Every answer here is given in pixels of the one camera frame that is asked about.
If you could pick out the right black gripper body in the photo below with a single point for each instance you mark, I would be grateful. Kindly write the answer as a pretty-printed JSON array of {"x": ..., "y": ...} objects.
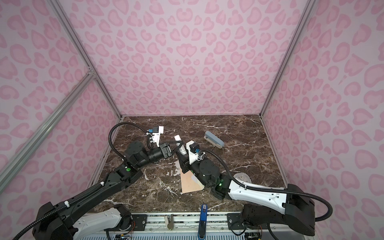
[{"x": 186, "y": 165}]

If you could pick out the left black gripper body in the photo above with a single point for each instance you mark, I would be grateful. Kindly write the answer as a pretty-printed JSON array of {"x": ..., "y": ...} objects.
[{"x": 165, "y": 154}]

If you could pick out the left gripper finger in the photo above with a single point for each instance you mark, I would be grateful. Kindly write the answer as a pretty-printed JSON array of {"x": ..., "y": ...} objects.
[
  {"x": 176, "y": 149},
  {"x": 175, "y": 142}
]

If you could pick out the white glue stick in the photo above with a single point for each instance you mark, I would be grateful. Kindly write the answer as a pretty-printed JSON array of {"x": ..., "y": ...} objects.
[{"x": 182, "y": 150}]

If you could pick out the pink envelope with cream flap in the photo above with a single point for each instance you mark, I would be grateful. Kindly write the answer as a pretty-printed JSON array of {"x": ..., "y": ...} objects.
[{"x": 190, "y": 183}]

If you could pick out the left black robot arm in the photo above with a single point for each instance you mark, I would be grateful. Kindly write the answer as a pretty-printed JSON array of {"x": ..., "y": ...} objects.
[{"x": 66, "y": 221}]

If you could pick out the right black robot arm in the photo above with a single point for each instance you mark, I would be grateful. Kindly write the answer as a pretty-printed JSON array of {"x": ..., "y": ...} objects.
[{"x": 269, "y": 206}]

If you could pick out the blue grey stapler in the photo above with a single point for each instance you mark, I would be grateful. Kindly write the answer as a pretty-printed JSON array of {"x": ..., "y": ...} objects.
[{"x": 214, "y": 140}]

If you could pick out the beige hanging tag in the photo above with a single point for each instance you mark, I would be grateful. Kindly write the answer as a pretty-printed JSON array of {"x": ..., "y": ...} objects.
[{"x": 169, "y": 221}]

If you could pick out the blue black clip tool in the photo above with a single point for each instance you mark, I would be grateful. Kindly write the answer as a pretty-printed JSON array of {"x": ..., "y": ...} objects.
[{"x": 203, "y": 222}]

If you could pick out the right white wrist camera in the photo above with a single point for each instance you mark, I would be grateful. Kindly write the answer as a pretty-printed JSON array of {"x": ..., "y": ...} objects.
[{"x": 193, "y": 151}]

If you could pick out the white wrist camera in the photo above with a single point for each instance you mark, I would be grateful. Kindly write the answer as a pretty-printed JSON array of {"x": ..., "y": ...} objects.
[
  {"x": 193, "y": 151},
  {"x": 153, "y": 136}
]

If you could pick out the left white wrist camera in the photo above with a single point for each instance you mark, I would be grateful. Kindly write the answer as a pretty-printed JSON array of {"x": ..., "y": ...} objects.
[{"x": 153, "y": 136}]

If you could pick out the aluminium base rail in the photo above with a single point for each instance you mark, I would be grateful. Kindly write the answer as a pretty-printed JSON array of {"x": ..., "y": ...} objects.
[{"x": 151, "y": 226}]

